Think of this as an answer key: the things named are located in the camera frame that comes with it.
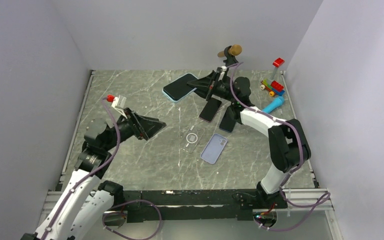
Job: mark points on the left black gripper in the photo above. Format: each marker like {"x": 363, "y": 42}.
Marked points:
{"x": 142, "y": 127}

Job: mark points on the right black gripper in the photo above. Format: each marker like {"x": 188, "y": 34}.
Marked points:
{"x": 205, "y": 82}

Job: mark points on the dark purple phone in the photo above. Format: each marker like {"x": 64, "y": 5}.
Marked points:
{"x": 210, "y": 110}

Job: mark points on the dark blue phone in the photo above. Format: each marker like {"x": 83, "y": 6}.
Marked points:
{"x": 227, "y": 123}

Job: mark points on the lavender phone case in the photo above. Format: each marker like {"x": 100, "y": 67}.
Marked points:
{"x": 214, "y": 148}

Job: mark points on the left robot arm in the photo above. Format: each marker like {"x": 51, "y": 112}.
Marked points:
{"x": 86, "y": 197}

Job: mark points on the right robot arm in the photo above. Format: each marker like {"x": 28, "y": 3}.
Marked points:
{"x": 288, "y": 145}

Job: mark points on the black microphone stand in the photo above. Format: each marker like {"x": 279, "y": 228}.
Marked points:
{"x": 229, "y": 60}

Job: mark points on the brown toy microphone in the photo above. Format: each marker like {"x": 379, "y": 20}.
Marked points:
{"x": 233, "y": 50}

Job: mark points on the colourful toy brick car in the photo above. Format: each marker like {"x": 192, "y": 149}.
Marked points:
{"x": 274, "y": 88}

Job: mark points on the blue toy microphone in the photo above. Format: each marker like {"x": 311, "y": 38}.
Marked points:
{"x": 277, "y": 102}

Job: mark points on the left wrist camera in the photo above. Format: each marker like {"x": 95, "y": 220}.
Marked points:
{"x": 117, "y": 103}

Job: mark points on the red block on post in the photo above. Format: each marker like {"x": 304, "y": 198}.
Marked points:
{"x": 277, "y": 64}

